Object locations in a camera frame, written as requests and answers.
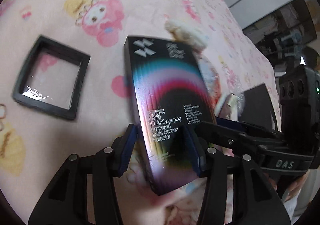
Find black cardboard storage box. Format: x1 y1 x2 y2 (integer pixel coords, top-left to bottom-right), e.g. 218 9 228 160
238 84 278 130

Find black square display frame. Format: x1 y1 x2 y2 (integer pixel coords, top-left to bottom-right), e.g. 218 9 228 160
12 36 90 121

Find black tracking camera module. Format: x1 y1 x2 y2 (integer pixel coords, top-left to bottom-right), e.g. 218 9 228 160
279 64 319 148

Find person's right hand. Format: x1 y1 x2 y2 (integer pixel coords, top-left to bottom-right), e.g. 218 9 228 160
265 171 310 203

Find pink cartoon bed sheet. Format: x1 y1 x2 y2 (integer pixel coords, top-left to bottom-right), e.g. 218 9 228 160
1 0 280 222

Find black screen protector box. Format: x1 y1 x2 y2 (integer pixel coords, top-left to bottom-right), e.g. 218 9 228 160
124 35 213 195

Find cream plush toy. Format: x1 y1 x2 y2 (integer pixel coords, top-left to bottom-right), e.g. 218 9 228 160
164 19 208 52

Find clear plastic toy package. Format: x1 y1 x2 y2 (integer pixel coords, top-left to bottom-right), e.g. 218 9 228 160
196 54 245 121

